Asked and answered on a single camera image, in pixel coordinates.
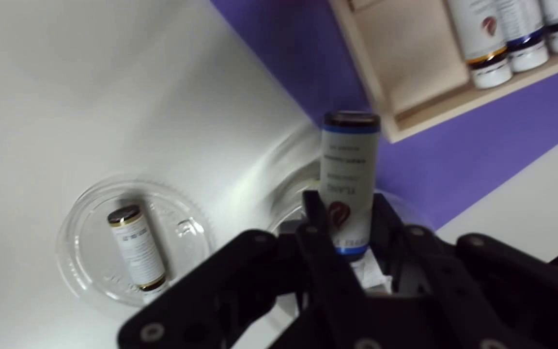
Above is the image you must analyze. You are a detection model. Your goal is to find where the blue-banded white paint tube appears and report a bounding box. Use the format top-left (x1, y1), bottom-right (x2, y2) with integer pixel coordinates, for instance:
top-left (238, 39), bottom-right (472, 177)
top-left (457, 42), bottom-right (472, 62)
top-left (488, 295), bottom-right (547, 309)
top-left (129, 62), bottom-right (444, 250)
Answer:
top-left (320, 111), bottom-right (392, 294)
top-left (495, 0), bottom-right (550, 74)

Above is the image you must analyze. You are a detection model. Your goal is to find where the clear plastic lid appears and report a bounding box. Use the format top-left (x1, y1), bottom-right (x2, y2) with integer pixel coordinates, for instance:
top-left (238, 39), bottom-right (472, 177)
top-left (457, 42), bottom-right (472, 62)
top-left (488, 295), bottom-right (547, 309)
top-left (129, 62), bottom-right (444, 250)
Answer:
top-left (265, 164), bottom-right (437, 316)
top-left (56, 176), bottom-right (213, 309)

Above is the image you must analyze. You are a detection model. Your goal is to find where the gold-banded white paint tube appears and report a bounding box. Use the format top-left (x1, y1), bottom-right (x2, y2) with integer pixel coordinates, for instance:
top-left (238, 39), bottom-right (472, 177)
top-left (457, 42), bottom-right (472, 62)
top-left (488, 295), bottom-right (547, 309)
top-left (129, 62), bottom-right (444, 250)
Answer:
top-left (446, 0), bottom-right (513, 90)
top-left (108, 204), bottom-right (169, 292)

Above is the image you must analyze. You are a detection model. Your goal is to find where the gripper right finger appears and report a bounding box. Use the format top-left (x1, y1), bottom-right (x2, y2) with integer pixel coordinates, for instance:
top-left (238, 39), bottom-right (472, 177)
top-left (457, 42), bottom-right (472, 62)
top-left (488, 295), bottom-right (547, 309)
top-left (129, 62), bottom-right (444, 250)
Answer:
top-left (371, 193), bottom-right (558, 349)

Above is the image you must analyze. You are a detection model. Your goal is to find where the wooden tray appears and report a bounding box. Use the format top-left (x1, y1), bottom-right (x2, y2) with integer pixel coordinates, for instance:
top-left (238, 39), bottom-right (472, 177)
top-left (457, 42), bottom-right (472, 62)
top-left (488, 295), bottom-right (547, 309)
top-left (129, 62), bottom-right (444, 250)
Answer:
top-left (329, 0), bottom-right (558, 144)

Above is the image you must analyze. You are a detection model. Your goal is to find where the purple mat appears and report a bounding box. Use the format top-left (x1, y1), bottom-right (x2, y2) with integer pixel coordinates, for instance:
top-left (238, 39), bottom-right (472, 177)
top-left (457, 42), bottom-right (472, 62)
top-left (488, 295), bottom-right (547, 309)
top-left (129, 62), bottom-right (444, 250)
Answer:
top-left (210, 0), bottom-right (558, 232)

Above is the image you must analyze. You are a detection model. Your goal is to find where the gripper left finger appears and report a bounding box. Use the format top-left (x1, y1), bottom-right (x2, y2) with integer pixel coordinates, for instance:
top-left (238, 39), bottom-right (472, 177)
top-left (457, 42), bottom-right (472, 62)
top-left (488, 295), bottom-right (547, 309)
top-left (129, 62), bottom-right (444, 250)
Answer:
top-left (117, 191), bottom-right (372, 349)

